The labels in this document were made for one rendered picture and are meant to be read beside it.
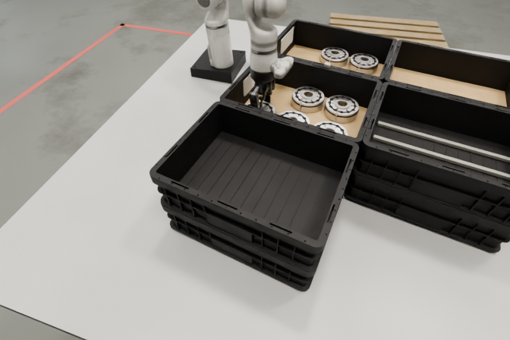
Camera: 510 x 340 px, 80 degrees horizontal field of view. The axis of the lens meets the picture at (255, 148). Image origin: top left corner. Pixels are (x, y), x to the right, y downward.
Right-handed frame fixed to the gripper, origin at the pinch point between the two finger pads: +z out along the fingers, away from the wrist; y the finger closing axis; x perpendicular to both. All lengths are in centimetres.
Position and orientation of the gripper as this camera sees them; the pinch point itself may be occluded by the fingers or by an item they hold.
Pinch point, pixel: (262, 105)
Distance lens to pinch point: 95.6
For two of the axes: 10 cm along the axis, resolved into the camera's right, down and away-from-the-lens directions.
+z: 0.1, 7.0, 7.2
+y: -4.5, 6.4, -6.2
